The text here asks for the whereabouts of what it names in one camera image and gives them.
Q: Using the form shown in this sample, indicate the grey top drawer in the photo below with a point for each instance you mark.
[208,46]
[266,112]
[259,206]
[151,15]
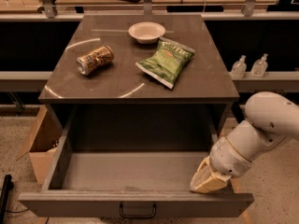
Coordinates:
[132,161]

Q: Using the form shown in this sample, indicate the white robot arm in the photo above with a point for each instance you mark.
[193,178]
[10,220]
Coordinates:
[270,119]

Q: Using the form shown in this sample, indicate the clear sanitizer bottle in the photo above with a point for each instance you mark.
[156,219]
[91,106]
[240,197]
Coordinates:
[259,67]
[239,68]

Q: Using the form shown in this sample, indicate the clear sanitizer bottle right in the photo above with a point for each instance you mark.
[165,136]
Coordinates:
[259,67]

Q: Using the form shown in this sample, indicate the clear sanitizer bottle left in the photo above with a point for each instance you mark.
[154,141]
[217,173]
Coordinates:
[239,68]

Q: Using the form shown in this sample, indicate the green chip bag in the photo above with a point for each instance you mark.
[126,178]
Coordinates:
[167,62]

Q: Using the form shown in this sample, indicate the grey drawer cabinet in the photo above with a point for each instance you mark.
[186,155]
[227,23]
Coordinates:
[203,81]

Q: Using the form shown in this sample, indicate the cardboard box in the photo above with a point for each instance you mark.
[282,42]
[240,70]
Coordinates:
[41,142]

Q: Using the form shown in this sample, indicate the black pole base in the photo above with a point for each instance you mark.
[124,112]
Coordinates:
[6,188]

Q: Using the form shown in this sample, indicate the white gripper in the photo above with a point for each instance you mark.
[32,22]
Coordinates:
[228,160]

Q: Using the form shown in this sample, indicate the white paper bowl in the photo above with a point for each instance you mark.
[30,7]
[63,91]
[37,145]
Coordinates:
[146,32]

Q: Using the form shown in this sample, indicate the gold drink can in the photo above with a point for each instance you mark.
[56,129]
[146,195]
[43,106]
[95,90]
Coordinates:
[94,59]

